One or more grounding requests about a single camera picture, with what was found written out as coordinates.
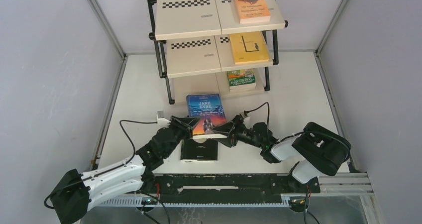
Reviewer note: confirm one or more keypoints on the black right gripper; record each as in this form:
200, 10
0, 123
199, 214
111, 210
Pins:
228, 128

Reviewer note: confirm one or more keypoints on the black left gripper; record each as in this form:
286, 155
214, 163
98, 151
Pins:
185, 124

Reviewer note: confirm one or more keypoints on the Jane Eyre blue book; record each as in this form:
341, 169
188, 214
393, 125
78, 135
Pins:
210, 110

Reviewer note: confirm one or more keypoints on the dark black-green book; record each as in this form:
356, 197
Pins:
194, 151

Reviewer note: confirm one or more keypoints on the light green treehouse book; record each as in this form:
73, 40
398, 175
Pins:
242, 88

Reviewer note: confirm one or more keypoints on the dark green treehouse book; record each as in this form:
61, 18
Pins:
241, 77

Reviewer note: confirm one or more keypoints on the yellow book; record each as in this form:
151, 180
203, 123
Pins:
249, 47

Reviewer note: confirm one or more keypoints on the orange paperback book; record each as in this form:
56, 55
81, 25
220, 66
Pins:
252, 11

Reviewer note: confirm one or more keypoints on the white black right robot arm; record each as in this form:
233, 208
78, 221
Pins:
322, 150

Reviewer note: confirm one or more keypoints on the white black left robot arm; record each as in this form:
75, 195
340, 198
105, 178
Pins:
77, 193

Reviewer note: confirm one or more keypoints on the cream three-tier shelf rack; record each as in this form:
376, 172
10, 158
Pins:
193, 47

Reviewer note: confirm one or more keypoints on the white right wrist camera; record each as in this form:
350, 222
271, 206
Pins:
245, 115

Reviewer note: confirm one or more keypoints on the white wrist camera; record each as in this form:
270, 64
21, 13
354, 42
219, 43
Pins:
161, 120
245, 115

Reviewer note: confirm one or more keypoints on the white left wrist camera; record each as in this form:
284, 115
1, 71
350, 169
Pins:
161, 120

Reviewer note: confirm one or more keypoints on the black mounting base rail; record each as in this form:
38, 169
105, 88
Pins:
227, 189

